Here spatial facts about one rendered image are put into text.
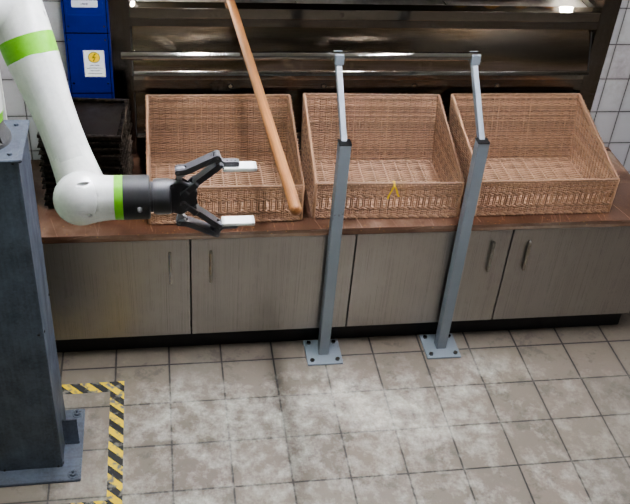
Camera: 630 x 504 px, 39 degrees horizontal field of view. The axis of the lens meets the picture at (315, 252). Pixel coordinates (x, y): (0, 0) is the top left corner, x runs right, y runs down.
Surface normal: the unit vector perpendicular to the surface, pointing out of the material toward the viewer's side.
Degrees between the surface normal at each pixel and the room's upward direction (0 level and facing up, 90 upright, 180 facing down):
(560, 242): 90
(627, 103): 90
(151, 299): 90
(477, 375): 0
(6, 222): 90
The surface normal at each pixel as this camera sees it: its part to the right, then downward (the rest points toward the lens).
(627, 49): 0.15, 0.60
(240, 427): 0.07, -0.80
